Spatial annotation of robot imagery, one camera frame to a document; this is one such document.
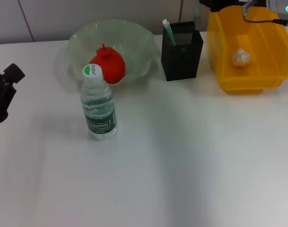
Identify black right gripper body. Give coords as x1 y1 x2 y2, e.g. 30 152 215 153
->
199 0 269 13

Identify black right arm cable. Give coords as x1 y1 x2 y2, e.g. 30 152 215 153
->
242 0 288 26

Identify grey pen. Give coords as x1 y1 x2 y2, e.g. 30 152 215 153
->
193 0 201 33

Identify clear green-label water bottle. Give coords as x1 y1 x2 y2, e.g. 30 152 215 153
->
81 63 118 140

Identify green glass fruit bowl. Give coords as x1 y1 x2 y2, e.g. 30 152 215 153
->
68 19 161 90

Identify black mesh pen holder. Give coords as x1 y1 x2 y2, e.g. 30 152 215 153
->
160 20 204 82

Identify white paper ball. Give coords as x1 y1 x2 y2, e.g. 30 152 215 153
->
232 48 252 67

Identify red pomegranate toy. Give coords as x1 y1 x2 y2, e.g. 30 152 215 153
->
88 43 126 85

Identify green utility knife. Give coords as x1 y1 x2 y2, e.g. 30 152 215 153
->
162 19 177 46

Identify yellow plastic bin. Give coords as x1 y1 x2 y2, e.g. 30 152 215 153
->
206 5 288 95

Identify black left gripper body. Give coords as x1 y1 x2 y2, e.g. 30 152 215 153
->
0 70 17 123

